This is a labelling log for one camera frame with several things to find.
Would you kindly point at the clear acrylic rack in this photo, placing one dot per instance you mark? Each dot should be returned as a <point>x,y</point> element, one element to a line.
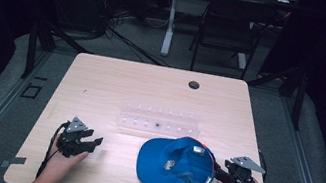
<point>158,123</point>

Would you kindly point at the white background desk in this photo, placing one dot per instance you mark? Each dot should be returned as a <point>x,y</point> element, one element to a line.
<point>171,22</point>

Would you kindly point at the dark table grommet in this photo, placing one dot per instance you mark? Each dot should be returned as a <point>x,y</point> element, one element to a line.
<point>194,85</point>

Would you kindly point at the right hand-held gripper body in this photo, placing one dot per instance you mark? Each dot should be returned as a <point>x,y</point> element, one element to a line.
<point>238,177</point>

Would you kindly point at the grey table bracket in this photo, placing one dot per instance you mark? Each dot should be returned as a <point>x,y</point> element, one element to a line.
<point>12,161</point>

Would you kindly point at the black chair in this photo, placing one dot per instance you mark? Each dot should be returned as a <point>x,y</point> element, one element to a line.
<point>230,25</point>

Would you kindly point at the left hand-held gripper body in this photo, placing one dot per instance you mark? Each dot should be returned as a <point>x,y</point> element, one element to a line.
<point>70,141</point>

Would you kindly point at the person's left hand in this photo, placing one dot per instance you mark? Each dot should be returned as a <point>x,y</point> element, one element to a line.
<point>60,164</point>

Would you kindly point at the black metal stand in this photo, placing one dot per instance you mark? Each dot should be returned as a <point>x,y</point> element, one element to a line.
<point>32,48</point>
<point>299,98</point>

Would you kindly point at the blue baseball cap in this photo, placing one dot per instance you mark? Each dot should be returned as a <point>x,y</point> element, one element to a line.
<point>173,167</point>

